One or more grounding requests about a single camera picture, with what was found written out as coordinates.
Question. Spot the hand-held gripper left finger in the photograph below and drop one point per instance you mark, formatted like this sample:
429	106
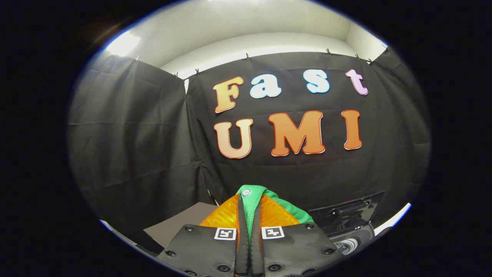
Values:
242	246

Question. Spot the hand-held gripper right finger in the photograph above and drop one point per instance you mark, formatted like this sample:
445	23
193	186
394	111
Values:
257	246

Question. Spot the green polo shirt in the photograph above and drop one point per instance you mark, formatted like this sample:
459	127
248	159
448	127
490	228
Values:
251	196

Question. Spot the white side table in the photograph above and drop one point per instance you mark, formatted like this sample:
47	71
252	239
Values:
394	218

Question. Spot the black backdrop cloth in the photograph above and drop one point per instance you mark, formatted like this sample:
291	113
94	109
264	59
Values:
134	134

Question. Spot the ceiling light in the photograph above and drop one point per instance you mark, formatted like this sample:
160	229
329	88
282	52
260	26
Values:
123	43

